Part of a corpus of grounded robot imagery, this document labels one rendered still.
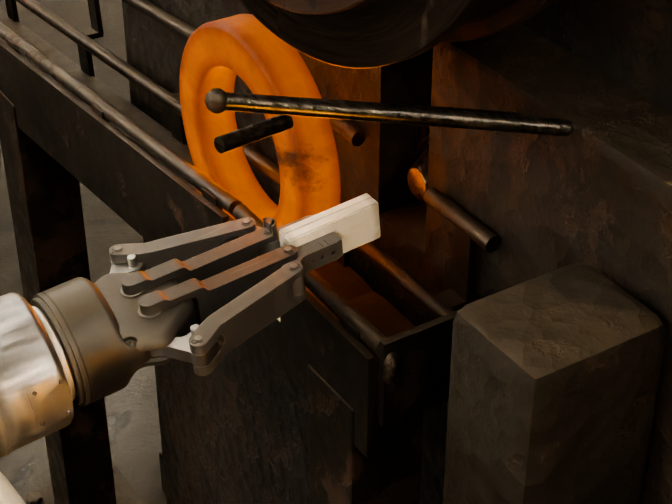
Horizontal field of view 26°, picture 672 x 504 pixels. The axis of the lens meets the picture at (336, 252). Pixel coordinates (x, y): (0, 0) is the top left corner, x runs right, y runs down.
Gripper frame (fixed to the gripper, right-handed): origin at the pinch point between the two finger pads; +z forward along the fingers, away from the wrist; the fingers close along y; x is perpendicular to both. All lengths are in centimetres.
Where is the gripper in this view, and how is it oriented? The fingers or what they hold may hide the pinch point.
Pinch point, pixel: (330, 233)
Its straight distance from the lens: 97.2
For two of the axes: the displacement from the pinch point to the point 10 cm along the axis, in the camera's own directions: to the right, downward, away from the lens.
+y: 5.3, 4.8, -7.0
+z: 8.5, -3.7, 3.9
